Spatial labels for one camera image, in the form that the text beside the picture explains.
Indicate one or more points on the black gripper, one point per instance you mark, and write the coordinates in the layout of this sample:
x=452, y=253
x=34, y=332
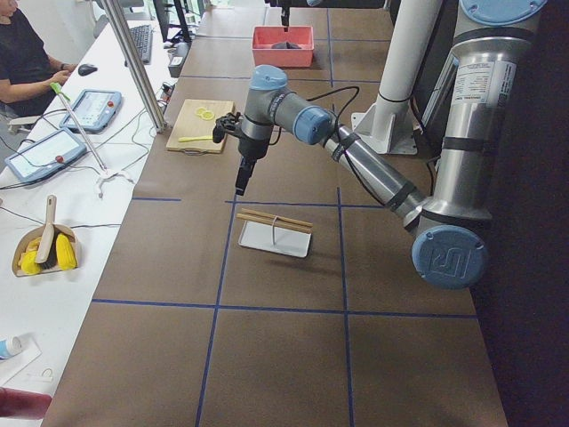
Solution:
x=252, y=148
x=284, y=17

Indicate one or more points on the grey pink cleaning cloth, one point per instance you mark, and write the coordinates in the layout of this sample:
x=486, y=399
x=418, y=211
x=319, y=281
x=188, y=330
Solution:
x=286, y=45

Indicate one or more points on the pink plastic bin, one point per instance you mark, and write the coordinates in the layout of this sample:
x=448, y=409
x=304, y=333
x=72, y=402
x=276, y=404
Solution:
x=265, y=36

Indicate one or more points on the bamboo cutting board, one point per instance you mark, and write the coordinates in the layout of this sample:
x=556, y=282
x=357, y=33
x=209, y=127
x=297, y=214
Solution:
x=188, y=124

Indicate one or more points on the yellow plastic knife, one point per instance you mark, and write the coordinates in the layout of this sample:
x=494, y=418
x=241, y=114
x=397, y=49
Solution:
x=195, y=138

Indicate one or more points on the white towel rack stand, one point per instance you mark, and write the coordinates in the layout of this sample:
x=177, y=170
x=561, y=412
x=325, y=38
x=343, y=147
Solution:
x=274, y=233

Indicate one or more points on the black power box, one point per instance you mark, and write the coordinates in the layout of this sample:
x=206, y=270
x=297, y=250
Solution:
x=177, y=57

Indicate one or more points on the black keyboard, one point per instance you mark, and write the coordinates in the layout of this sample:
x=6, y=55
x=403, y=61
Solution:
x=142, y=38

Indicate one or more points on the far teach pendant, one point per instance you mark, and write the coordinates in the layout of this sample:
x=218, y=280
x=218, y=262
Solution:
x=95, y=109

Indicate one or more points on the teach pendant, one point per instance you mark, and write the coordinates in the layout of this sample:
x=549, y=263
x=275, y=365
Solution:
x=95, y=109
x=44, y=158

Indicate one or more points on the near teach pendant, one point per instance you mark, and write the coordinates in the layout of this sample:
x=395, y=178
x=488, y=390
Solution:
x=44, y=158

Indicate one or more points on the black computer mouse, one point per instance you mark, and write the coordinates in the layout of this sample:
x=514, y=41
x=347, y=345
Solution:
x=86, y=69

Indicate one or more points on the yellow toy corn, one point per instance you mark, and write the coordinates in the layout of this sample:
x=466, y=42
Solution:
x=65, y=253

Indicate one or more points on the silver grabber stick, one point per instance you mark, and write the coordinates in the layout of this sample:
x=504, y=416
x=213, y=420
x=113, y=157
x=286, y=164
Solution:
x=104, y=173

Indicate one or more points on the wooden dustpan with brush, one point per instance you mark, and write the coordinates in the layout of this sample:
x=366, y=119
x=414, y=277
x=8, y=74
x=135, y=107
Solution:
x=36, y=252

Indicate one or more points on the seated person black shirt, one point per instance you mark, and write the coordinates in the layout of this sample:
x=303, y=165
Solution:
x=27, y=70

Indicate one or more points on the white blue tube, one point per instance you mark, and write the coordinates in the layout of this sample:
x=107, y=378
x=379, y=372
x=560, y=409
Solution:
x=10, y=347

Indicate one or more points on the red cylinder object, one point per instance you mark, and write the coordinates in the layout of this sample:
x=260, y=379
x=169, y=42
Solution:
x=25, y=405

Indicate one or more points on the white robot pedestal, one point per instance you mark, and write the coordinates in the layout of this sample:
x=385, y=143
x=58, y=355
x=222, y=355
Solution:
x=387, y=126

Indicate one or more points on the aluminium frame post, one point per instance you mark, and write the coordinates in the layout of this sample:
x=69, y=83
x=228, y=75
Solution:
x=118, y=23

